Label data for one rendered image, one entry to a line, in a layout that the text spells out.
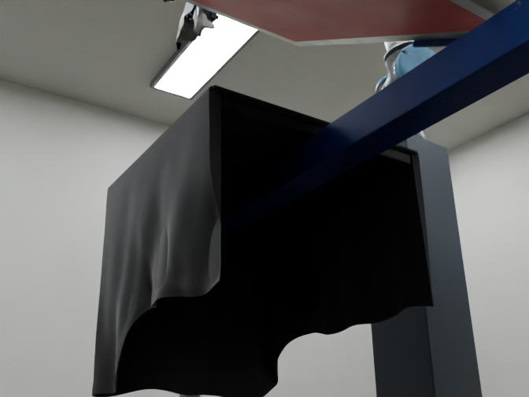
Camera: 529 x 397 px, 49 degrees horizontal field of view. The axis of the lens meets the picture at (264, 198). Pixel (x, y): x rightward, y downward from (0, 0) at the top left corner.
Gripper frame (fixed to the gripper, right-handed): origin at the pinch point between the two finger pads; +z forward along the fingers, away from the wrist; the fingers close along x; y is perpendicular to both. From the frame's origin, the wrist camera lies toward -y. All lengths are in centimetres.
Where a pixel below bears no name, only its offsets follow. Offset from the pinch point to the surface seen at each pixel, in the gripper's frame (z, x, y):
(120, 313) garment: 72, -48, -22
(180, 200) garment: 52, -69, -23
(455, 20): 11, -80, 20
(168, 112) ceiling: -62, 314, 114
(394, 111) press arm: 36, -93, -3
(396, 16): 8, -69, 16
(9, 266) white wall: 83, 293, 10
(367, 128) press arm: 38, -87, -3
